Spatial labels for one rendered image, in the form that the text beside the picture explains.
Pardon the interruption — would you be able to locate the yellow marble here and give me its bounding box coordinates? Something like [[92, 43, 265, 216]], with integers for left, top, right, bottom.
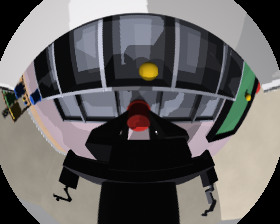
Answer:
[[139, 62, 159, 81], [245, 93, 251, 101]]

